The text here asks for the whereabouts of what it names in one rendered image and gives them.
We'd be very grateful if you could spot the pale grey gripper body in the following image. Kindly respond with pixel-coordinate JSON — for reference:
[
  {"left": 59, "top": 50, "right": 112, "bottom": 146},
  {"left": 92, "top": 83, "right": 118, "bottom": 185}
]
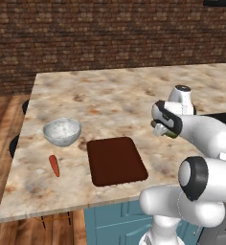
[{"left": 152, "top": 122, "right": 169, "bottom": 138}]

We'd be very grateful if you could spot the dark green vegetable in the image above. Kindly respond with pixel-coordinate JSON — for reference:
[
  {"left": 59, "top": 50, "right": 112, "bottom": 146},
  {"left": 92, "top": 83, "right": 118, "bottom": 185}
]
[{"left": 150, "top": 120, "right": 180, "bottom": 140}]

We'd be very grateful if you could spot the dark brown tray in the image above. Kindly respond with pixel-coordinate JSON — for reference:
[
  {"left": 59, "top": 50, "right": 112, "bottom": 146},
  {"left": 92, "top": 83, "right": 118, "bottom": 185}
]
[{"left": 86, "top": 136, "right": 149, "bottom": 188}]

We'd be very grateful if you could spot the grey bowl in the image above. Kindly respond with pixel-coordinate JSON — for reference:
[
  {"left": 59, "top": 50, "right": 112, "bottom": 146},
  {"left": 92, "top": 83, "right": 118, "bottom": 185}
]
[{"left": 42, "top": 117, "right": 83, "bottom": 148}]

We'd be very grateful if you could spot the blue counter cabinet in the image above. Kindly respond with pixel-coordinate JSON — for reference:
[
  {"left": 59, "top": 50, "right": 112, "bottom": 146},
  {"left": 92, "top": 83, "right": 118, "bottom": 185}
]
[{"left": 83, "top": 199, "right": 204, "bottom": 245}]

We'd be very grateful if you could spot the orange carrot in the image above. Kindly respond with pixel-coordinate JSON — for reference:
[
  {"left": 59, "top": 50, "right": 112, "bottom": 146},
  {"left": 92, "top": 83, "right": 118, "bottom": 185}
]
[{"left": 48, "top": 154, "right": 61, "bottom": 178}]

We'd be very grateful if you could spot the black stool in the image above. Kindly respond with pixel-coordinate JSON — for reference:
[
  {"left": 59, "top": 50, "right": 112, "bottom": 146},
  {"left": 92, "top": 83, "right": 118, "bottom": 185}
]
[{"left": 21, "top": 99, "right": 31, "bottom": 116}]

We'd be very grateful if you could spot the black range hood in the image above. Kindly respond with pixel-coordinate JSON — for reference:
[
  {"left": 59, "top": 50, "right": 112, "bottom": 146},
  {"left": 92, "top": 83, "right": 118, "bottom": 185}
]
[{"left": 202, "top": 0, "right": 226, "bottom": 8}]

